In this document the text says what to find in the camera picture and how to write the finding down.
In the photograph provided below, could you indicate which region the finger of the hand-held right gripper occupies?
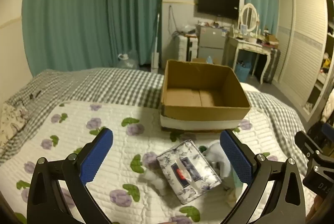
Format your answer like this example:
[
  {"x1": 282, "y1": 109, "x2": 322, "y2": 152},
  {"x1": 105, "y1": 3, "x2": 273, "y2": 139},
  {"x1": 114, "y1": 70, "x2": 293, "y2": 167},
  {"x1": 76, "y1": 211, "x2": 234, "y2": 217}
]
[{"x1": 295, "y1": 131, "x2": 323, "y2": 162}]

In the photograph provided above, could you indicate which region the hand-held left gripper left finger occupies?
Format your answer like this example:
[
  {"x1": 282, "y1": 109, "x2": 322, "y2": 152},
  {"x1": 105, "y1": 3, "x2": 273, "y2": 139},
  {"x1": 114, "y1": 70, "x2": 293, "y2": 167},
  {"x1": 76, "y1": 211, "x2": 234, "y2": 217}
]
[{"x1": 27, "y1": 127, "x2": 114, "y2": 224}]

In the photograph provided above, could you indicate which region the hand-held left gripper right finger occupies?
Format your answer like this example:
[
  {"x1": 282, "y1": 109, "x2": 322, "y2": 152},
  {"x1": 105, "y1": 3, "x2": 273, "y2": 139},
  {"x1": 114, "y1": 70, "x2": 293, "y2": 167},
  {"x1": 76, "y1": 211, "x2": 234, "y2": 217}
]
[{"x1": 220, "y1": 129, "x2": 306, "y2": 224}]

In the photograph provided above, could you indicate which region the floral tissue pack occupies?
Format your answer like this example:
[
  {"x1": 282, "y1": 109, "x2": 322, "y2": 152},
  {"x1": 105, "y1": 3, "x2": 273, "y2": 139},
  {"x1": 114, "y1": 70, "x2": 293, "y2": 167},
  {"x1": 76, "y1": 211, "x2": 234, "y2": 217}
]
[{"x1": 156, "y1": 140, "x2": 222, "y2": 205}]

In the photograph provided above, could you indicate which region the pale green soft item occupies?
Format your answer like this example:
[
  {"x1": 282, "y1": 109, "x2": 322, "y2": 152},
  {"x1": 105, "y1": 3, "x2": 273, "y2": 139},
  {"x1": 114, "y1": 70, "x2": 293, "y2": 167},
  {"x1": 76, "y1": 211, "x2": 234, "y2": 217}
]
[{"x1": 227, "y1": 172, "x2": 244, "y2": 207}]

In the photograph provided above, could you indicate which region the white floral quilt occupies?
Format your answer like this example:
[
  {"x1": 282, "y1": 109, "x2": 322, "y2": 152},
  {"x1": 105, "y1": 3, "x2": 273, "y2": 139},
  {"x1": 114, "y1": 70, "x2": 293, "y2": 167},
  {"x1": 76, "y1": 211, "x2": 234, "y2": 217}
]
[{"x1": 0, "y1": 101, "x2": 316, "y2": 224}]

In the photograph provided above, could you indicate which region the dark suitcase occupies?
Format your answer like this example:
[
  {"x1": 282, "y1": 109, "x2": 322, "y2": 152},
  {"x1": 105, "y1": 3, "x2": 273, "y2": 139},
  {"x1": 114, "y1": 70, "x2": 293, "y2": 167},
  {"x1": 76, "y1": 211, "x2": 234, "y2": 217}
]
[{"x1": 263, "y1": 48, "x2": 281, "y2": 81}]

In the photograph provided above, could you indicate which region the blue laundry basket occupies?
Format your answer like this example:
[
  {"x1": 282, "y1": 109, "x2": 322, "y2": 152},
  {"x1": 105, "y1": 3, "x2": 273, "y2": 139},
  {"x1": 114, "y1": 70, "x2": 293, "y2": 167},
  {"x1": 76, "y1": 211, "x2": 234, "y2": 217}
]
[{"x1": 235, "y1": 61, "x2": 251, "y2": 82}]

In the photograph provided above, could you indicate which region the floral pillow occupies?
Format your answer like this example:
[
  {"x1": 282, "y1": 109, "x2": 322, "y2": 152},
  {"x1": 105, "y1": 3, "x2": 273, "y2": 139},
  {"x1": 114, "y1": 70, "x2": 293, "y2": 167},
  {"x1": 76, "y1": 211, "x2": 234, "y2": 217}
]
[{"x1": 0, "y1": 103, "x2": 30, "y2": 149}]

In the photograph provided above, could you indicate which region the white louvred wardrobe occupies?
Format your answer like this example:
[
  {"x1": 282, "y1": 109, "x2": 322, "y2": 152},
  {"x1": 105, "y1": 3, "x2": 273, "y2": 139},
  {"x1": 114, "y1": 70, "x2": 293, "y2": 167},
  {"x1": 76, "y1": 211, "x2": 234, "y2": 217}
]
[{"x1": 274, "y1": 0, "x2": 334, "y2": 123}]

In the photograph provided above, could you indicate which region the clear water jug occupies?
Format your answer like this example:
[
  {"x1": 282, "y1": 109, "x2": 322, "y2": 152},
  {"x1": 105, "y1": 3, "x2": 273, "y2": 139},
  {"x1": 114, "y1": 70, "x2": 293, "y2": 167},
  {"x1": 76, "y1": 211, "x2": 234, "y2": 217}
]
[{"x1": 116, "y1": 50, "x2": 139, "y2": 69}]

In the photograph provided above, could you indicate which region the printed cardboard box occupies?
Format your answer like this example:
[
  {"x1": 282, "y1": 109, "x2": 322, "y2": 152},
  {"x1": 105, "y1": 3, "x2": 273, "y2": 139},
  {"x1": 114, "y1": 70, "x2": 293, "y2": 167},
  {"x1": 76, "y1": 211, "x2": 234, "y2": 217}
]
[{"x1": 192, "y1": 56, "x2": 222, "y2": 65}]

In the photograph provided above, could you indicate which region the white dressing table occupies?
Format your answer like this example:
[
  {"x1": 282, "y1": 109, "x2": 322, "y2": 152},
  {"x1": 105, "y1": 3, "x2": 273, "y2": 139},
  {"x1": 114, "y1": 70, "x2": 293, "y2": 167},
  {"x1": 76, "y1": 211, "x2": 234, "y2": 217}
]
[{"x1": 226, "y1": 33, "x2": 280, "y2": 84}]

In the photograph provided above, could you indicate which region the white stick mop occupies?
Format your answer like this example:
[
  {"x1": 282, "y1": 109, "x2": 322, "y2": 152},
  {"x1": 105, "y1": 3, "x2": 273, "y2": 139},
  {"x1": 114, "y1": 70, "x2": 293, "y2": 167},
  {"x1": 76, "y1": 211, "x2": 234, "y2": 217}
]
[{"x1": 151, "y1": 13, "x2": 162, "y2": 73}]

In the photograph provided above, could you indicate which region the small grey fridge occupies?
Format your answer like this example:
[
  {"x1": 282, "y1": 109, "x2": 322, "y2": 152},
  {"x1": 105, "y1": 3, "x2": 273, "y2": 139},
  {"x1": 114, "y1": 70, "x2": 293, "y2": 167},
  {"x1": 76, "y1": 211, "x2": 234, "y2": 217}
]
[{"x1": 196, "y1": 25, "x2": 227, "y2": 64}]

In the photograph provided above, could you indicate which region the white suitcase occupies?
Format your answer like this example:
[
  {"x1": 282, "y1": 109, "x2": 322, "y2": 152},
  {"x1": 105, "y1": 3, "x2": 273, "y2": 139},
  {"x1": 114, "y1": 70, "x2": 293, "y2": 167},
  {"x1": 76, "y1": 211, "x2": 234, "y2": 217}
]
[{"x1": 179, "y1": 35, "x2": 199, "y2": 61}]

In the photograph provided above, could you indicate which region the white oval vanity mirror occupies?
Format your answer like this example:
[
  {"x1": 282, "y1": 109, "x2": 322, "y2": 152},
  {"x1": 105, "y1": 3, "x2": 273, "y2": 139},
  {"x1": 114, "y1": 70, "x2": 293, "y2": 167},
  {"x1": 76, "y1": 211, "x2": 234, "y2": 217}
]
[{"x1": 239, "y1": 3, "x2": 261, "y2": 34}]

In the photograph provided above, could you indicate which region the wide teal curtain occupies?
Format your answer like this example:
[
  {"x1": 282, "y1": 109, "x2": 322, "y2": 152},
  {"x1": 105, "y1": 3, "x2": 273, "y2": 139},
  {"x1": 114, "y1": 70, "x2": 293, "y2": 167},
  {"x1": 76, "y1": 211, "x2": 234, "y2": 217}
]
[{"x1": 22, "y1": 0, "x2": 163, "y2": 76}]

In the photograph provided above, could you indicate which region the black wall television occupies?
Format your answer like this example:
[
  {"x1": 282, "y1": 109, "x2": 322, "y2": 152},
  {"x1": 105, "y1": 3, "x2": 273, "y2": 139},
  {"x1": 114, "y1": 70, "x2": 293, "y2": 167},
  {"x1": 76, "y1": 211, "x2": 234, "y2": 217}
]
[{"x1": 197, "y1": 0, "x2": 240, "y2": 18}]

